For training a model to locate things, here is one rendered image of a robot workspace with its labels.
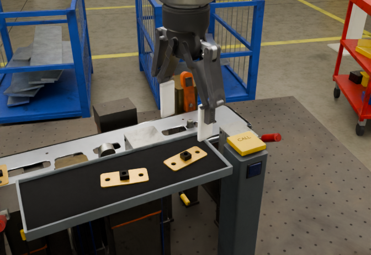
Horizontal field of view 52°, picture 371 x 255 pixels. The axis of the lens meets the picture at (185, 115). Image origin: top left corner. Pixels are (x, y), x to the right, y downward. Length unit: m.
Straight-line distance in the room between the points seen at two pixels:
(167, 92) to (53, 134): 1.11
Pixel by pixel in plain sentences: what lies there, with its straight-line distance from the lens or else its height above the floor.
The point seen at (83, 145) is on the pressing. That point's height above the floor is 1.00.
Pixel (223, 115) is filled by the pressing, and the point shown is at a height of 1.00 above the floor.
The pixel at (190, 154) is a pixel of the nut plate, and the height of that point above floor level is 1.17.
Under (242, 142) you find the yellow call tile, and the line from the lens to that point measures 0.81.
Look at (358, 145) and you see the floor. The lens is 3.11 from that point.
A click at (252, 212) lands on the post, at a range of 0.90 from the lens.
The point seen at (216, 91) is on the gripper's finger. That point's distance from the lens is 0.60.
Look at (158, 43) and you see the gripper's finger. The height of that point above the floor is 1.38.
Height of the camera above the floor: 1.60
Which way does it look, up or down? 30 degrees down
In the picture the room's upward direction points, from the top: straight up
